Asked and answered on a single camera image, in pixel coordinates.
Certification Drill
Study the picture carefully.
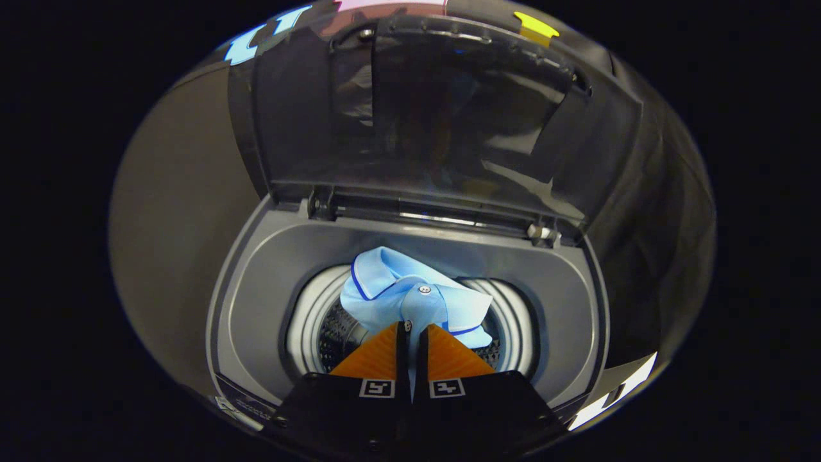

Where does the black backdrop cloth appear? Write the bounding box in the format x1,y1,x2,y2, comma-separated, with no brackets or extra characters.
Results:
212,0,716,386

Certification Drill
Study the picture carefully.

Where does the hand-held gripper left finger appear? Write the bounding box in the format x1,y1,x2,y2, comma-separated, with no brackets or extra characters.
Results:
269,321,411,459

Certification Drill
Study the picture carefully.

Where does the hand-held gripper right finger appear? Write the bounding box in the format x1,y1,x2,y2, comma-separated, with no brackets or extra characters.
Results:
410,323,570,458

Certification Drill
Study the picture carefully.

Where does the dark washing machine lid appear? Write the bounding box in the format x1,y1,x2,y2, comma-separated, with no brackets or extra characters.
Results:
227,13,645,230

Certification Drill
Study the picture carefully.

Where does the light blue polo shirt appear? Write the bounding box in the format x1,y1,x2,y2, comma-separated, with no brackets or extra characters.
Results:
339,246,495,350

